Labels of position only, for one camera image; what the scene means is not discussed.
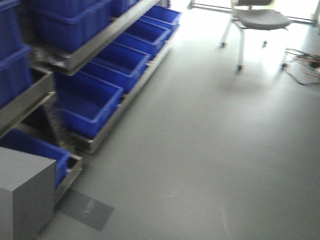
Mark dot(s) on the gray square base block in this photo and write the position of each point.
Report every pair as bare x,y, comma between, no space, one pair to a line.
27,194

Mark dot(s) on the left steel bin rack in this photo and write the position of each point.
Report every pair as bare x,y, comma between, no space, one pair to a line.
74,102

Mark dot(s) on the gray office chair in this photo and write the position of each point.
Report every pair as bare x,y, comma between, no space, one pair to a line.
245,17

